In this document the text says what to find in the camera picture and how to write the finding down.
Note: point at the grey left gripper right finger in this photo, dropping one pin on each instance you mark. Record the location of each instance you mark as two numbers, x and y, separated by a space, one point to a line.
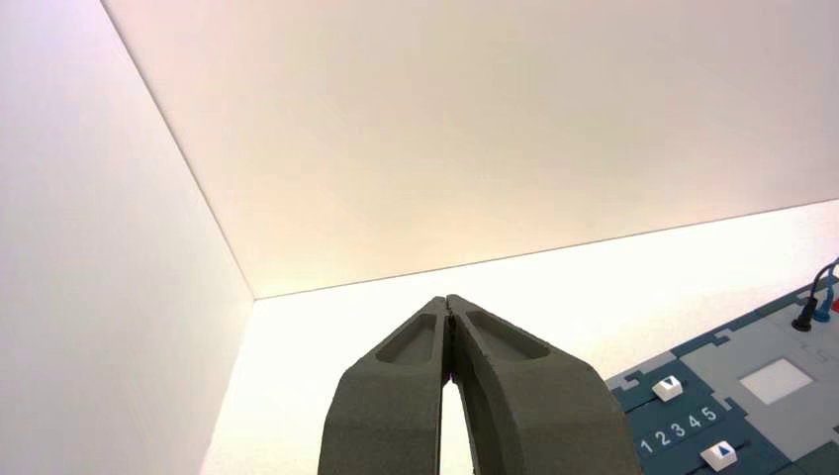
537 413

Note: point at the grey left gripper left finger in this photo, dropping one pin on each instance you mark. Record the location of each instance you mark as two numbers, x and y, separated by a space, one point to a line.
387 406

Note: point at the white button dark arrow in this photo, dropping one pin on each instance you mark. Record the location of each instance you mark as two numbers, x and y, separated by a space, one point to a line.
667 389

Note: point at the white button blue arrow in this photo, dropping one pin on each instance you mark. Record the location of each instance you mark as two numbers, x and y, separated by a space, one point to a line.
720 456

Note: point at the white rectangular display window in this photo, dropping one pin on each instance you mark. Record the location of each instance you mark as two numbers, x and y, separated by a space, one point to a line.
777 381

